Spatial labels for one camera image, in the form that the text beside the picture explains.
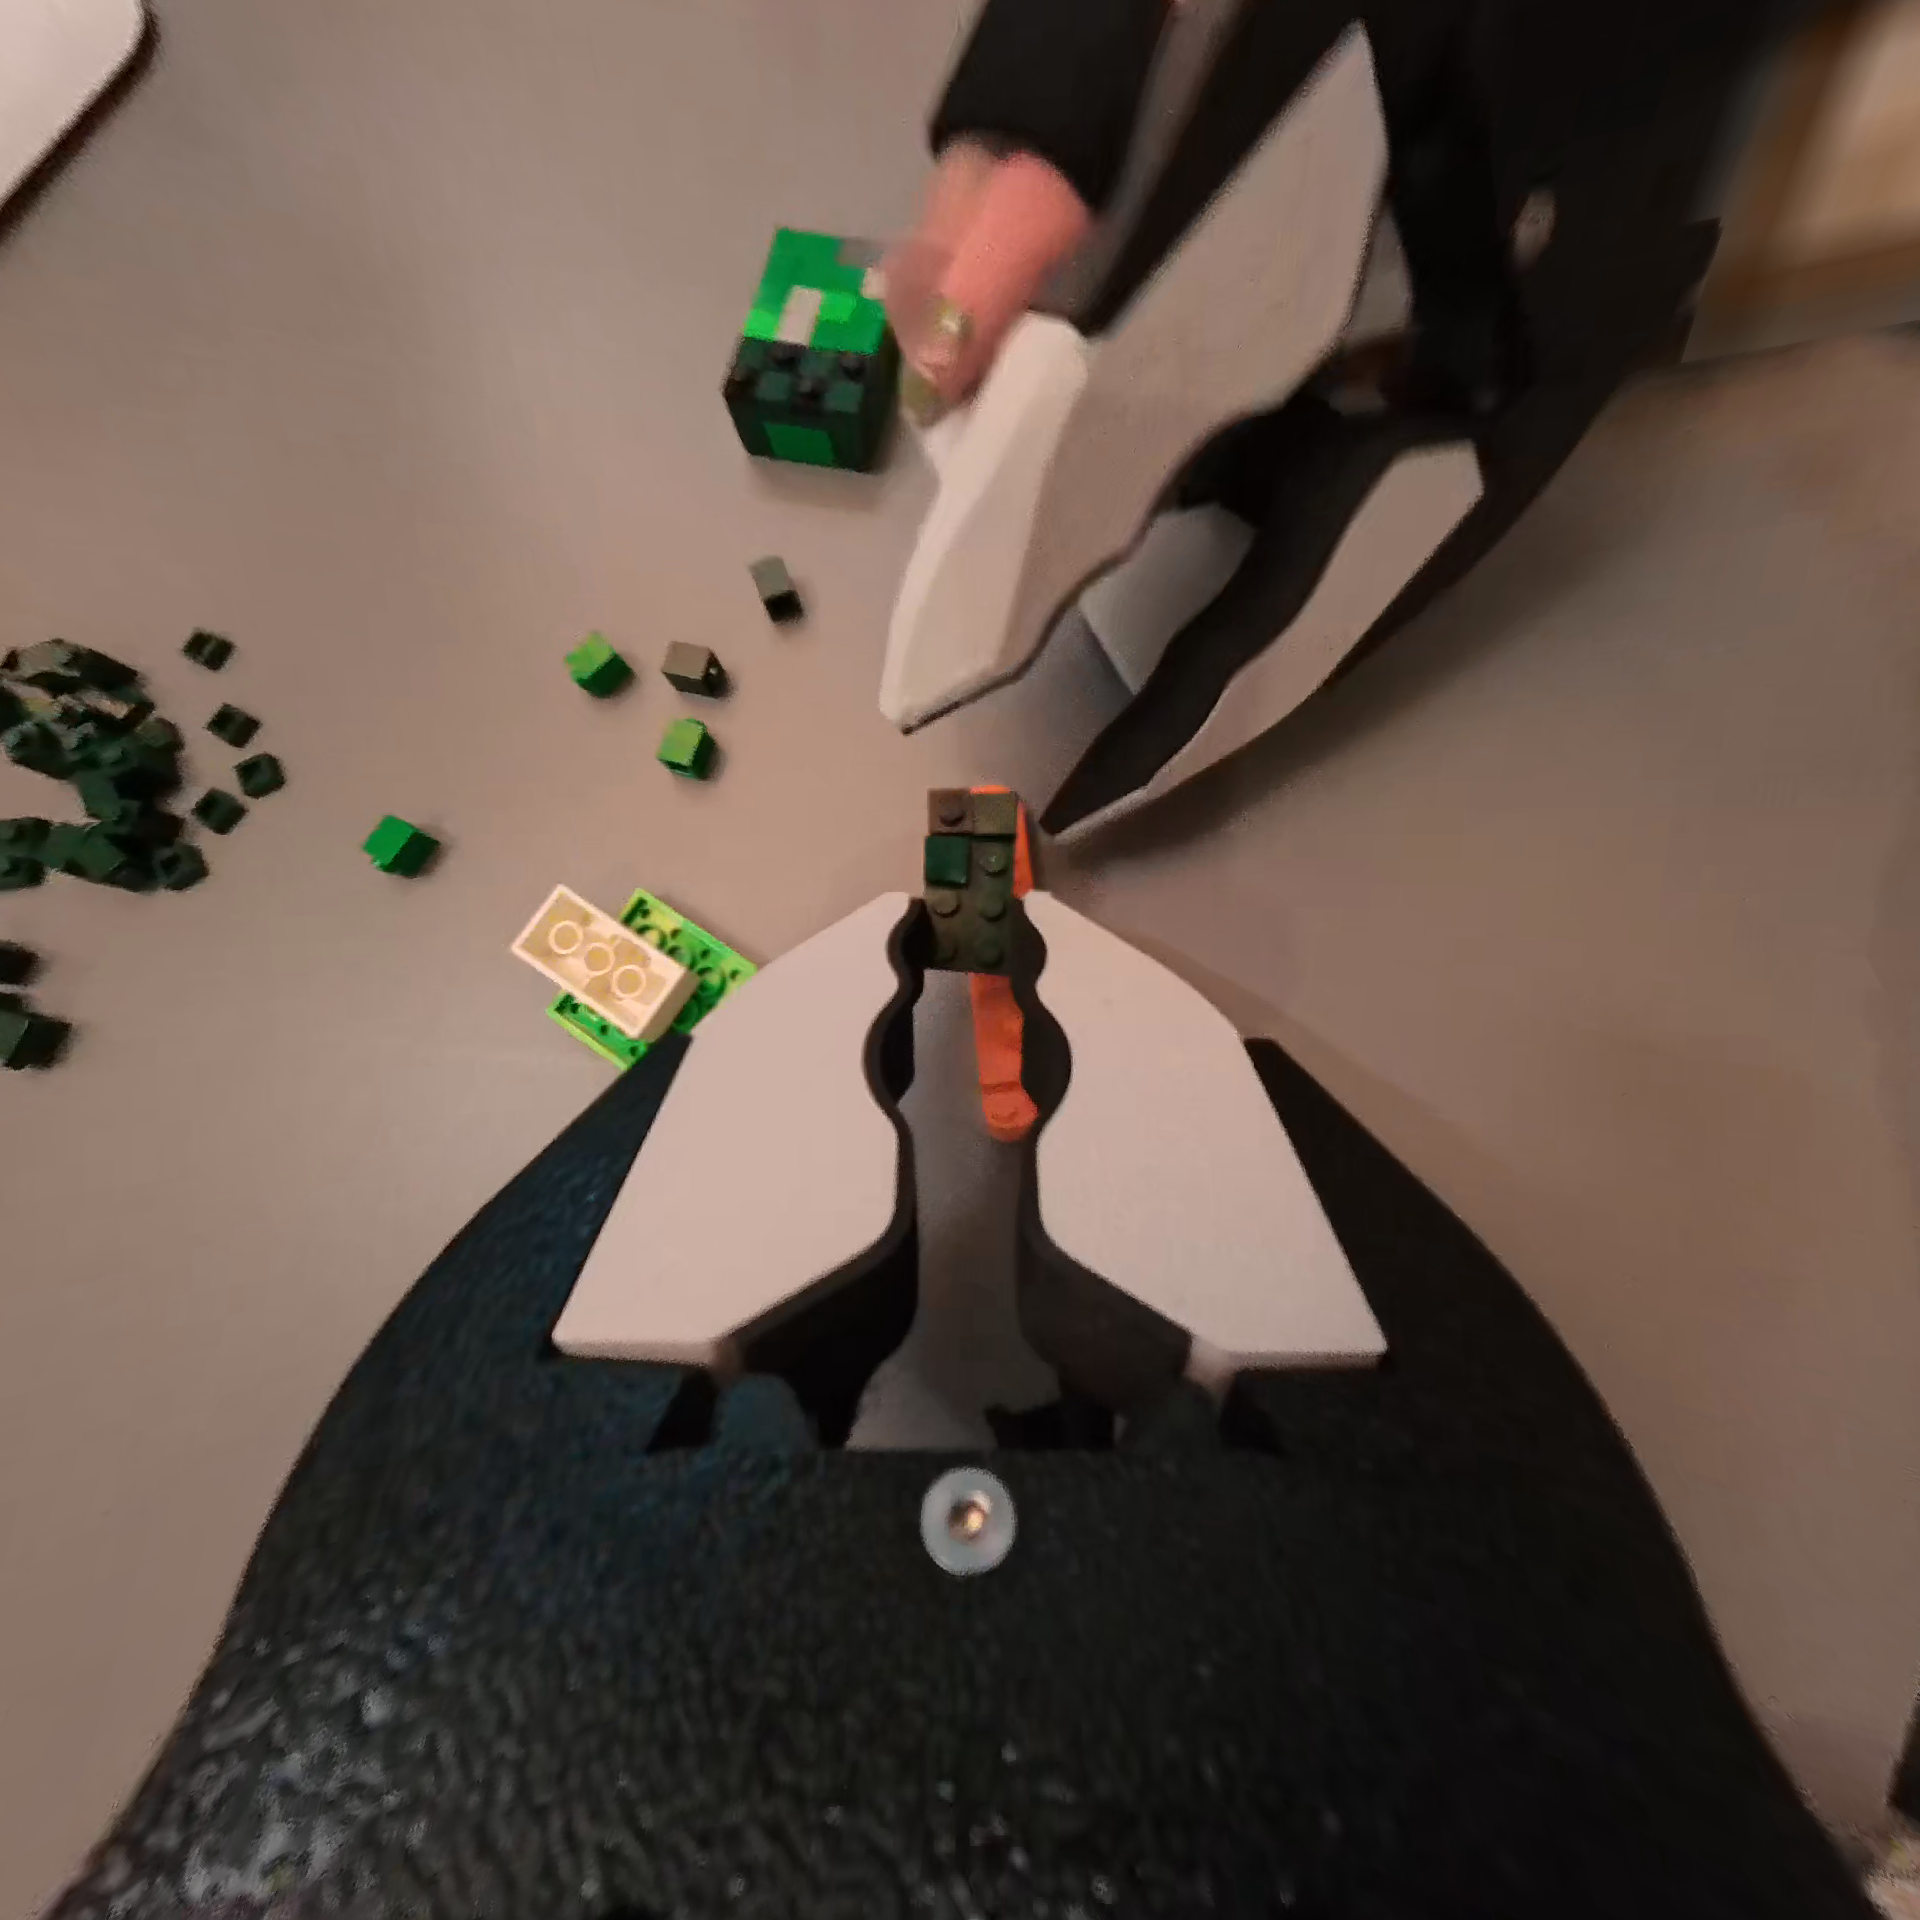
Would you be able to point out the scattered dark green lego pieces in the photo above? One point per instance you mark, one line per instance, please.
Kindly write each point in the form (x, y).
(109, 798)

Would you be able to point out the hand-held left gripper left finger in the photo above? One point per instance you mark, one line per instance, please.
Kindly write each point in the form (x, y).
(753, 1155)

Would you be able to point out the small bright green lego cube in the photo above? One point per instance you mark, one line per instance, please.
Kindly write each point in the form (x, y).
(688, 747)
(599, 664)
(400, 847)

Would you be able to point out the white round-cornered base plate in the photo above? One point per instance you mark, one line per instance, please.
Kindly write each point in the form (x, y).
(58, 76)

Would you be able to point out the orange brick separator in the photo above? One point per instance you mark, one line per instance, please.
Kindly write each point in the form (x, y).
(1006, 1066)

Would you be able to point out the green lego base, tan brick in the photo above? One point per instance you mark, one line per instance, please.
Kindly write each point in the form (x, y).
(630, 976)

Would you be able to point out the green pixel lego cube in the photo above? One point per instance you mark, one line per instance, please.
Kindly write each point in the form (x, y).
(811, 361)

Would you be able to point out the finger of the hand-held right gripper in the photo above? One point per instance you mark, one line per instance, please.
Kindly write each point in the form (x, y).
(1174, 587)
(995, 512)

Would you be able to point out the dark green lego brick stack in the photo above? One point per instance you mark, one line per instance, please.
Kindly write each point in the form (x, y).
(976, 876)

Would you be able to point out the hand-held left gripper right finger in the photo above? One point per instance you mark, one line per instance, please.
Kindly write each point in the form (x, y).
(1190, 1171)

